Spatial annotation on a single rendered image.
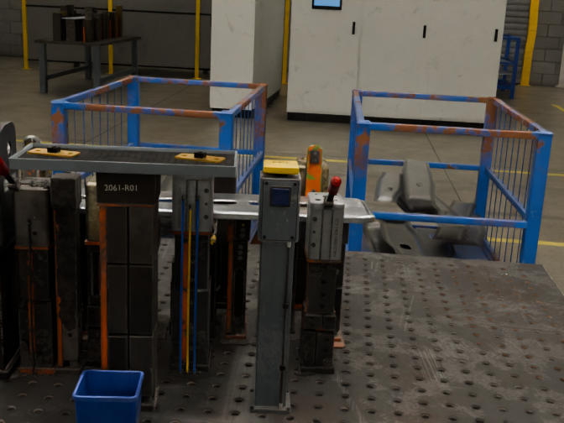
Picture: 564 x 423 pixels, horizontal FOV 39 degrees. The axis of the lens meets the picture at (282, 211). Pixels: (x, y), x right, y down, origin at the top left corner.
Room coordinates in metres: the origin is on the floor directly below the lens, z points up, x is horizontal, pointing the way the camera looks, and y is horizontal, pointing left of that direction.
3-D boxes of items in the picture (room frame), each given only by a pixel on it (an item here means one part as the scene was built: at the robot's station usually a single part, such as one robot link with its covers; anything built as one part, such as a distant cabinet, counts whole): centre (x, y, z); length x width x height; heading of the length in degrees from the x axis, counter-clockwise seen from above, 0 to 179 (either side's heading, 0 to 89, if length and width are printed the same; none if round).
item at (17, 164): (1.34, 0.27, 1.16); 0.37 x 0.14 x 0.02; 93
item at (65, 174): (1.45, 0.41, 0.90); 0.05 x 0.05 x 0.40; 3
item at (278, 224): (1.36, 0.01, 0.92); 0.08 x 0.08 x 0.44; 3
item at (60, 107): (4.01, 0.57, 0.47); 1.20 x 0.80 x 0.95; 175
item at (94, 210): (1.52, 0.34, 0.89); 0.13 x 0.11 x 0.38; 3
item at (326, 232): (1.53, -0.09, 0.88); 0.11 x 0.10 x 0.36; 3
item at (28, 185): (1.47, 0.47, 0.89); 0.13 x 0.11 x 0.38; 3
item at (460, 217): (3.86, -0.72, 0.47); 1.20 x 0.80 x 0.95; 177
